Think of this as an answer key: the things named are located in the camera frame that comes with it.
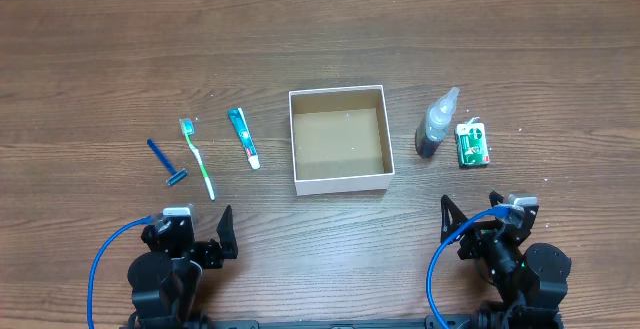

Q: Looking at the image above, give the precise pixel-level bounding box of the blue disposable razor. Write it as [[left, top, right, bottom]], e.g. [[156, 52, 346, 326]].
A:
[[147, 138, 188, 186]]

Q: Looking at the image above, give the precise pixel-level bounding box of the green white soap packet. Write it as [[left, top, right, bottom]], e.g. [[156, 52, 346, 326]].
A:
[[455, 117, 490, 169]]

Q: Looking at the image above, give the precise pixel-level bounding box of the clear dark liquid bottle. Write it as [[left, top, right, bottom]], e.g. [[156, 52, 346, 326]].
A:
[[415, 87, 459, 158]]

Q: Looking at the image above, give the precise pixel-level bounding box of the green white toothbrush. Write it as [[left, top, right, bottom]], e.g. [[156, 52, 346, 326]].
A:
[[179, 118, 216, 201]]

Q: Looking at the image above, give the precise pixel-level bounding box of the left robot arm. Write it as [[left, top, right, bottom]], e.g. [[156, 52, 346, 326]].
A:
[[127, 204, 238, 328]]

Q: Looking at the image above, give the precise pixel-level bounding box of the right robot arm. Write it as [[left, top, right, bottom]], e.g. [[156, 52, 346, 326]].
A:
[[432, 191, 571, 328]]

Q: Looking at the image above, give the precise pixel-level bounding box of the teal white toothpaste tube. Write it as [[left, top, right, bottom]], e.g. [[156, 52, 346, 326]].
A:
[[227, 108, 260, 170]]

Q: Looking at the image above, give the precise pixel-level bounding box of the white cardboard box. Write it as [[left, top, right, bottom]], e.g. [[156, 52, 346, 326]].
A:
[[289, 85, 395, 196]]

